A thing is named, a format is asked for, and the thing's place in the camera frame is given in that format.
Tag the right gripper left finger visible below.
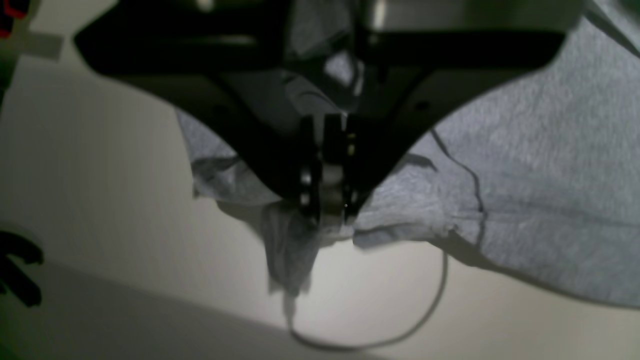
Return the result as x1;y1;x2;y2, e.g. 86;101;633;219
74;0;322;224

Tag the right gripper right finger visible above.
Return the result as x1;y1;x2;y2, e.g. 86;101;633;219
322;0;585;225

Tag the grey T-shirt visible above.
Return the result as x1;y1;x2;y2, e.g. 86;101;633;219
176;0;640;308

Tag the blue black bar clamp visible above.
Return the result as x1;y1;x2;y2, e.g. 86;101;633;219
0;230;44;308

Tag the black camera cable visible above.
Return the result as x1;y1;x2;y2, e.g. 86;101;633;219
285;250;449;351

